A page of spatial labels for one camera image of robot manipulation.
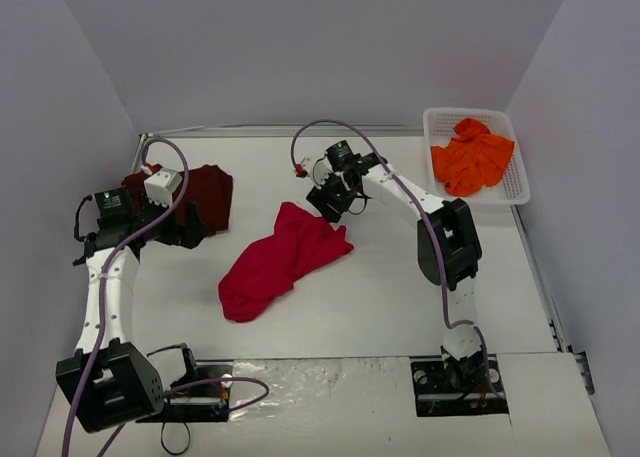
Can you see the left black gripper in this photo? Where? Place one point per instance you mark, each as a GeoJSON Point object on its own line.
{"type": "Point", "coordinates": [176, 223]}

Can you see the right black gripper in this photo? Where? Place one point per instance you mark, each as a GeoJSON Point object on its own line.
{"type": "Point", "coordinates": [329, 201]}

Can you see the bright red t shirt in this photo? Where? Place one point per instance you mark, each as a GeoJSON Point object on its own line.
{"type": "Point", "coordinates": [268, 268]}

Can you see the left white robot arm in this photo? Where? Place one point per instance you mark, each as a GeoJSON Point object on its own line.
{"type": "Point", "coordinates": [108, 381]}

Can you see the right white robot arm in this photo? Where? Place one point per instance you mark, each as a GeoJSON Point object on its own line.
{"type": "Point", "coordinates": [448, 246]}

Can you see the dark red folded t shirt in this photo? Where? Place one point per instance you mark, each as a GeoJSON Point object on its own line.
{"type": "Point", "coordinates": [210, 188]}

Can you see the orange t shirt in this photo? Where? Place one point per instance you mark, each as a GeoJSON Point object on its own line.
{"type": "Point", "coordinates": [474, 158]}

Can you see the white plastic basket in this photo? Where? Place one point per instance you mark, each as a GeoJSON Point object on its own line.
{"type": "Point", "coordinates": [439, 125]}

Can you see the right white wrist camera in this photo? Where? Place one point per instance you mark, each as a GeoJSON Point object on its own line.
{"type": "Point", "coordinates": [314, 169]}

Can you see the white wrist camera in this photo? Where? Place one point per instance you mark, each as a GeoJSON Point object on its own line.
{"type": "Point", "coordinates": [160, 186]}
{"type": "Point", "coordinates": [314, 169]}

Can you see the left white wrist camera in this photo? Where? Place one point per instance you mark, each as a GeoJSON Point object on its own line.
{"type": "Point", "coordinates": [160, 186]}

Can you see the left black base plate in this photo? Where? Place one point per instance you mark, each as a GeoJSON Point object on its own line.
{"type": "Point", "coordinates": [201, 404]}

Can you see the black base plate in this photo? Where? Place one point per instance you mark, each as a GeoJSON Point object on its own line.
{"type": "Point", "coordinates": [445, 387]}
{"type": "Point", "coordinates": [201, 404]}

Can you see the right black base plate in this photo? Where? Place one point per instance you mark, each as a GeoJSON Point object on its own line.
{"type": "Point", "coordinates": [445, 387]}

